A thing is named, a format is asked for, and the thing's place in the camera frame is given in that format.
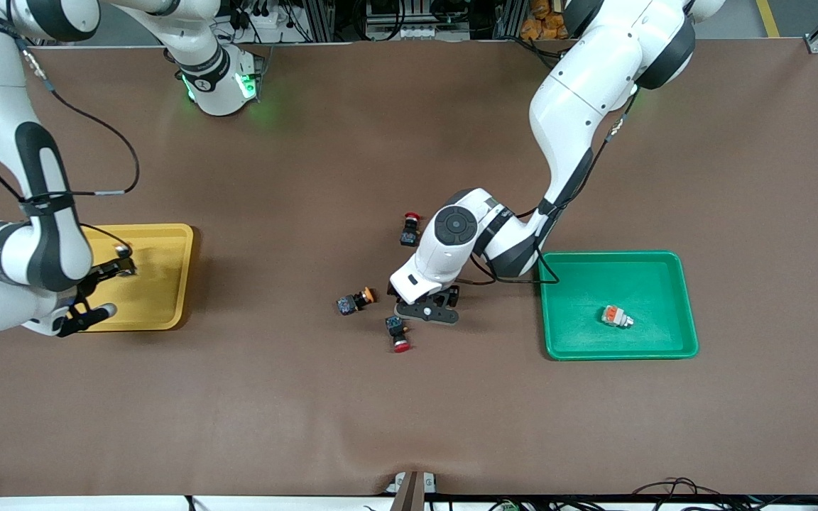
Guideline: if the green button orange contact block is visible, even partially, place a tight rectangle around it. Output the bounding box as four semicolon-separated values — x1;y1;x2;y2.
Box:
601;304;635;329

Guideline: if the yellow plastic tray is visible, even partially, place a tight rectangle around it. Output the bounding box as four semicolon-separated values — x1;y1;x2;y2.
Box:
79;224;195;333

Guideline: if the red mushroom push button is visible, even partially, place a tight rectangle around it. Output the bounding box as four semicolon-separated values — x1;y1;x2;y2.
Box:
399;211;424;248
385;315;413;353

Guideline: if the green plastic tray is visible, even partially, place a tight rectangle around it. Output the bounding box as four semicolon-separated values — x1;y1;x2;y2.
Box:
538;250;699;361

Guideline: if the brown table mat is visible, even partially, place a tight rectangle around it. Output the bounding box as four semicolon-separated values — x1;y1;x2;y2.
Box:
0;39;818;498

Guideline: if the metal table clamp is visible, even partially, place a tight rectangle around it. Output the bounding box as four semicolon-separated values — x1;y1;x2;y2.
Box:
385;471;438;511

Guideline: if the white power strip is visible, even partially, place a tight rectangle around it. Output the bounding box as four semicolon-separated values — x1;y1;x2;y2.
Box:
365;25;468;40

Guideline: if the orange bagged items pile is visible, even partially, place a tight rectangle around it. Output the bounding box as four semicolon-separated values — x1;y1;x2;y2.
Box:
520;0;569;40

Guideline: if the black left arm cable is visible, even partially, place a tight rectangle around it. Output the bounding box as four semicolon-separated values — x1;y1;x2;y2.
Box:
467;85;640;286

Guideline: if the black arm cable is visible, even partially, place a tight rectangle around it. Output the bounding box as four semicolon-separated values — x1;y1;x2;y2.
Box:
467;85;640;286
8;28;141;196

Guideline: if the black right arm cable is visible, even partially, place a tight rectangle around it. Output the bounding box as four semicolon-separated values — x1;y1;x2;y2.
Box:
8;28;141;196

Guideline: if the black cable tangle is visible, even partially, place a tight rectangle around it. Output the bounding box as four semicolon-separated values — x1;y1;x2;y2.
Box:
228;0;310;43

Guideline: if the black cable bundle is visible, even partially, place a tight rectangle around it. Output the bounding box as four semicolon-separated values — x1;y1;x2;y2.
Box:
629;477;818;511

